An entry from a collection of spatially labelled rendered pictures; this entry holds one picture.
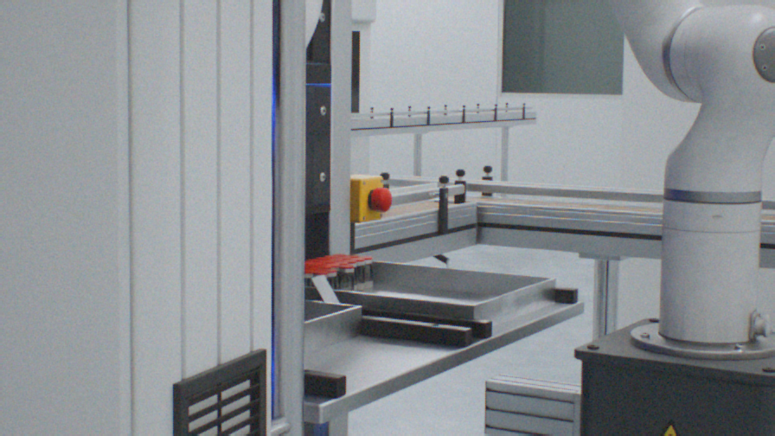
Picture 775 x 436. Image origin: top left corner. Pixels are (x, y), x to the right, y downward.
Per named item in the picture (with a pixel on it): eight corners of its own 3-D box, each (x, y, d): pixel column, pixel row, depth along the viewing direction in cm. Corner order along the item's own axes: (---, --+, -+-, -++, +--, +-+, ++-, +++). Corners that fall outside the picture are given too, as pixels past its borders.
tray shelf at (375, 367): (-33, 363, 148) (-33, 348, 148) (304, 282, 209) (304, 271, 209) (321, 424, 125) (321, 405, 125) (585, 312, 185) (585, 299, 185)
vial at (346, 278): (335, 298, 182) (336, 266, 182) (343, 296, 184) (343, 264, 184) (349, 299, 181) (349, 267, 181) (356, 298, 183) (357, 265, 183)
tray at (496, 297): (248, 306, 177) (248, 280, 176) (349, 280, 199) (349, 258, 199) (473, 333, 160) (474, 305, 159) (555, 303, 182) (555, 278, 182)
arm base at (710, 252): (801, 340, 168) (808, 197, 166) (760, 367, 152) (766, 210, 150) (660, 323, 178) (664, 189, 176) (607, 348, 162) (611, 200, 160)
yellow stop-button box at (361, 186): (323, 221, 210) (323, 176, 209) (346, 216, 216) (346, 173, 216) (362, 223, 206) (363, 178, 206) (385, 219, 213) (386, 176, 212)
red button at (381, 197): (361, 212, 208) (361, 187, 208) (374, 210, 212) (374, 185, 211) (382, 214, 206) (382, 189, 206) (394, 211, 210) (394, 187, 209)
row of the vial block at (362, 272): (295, 304, 178) (295, 271, 177) (362, 285, 193) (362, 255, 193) (308, 305, 176) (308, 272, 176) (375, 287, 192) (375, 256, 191)
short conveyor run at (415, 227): (302, 291, 211) (302, 195, 209) (225, 283, 219) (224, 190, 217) (483, 246, 270) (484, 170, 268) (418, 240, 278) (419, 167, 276)
